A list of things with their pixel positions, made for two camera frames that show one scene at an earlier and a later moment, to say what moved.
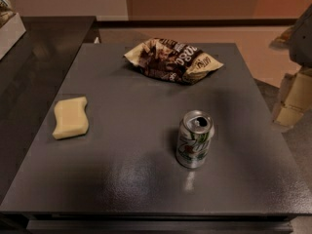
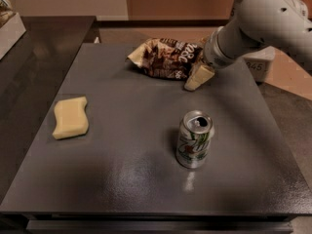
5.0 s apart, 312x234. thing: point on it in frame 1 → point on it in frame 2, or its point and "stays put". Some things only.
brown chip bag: x=171 y=60 stays put
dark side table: x=25 y=71 stays put
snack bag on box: x=6 y=9 stays put
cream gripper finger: x=289 y=115 → x=199 y=75
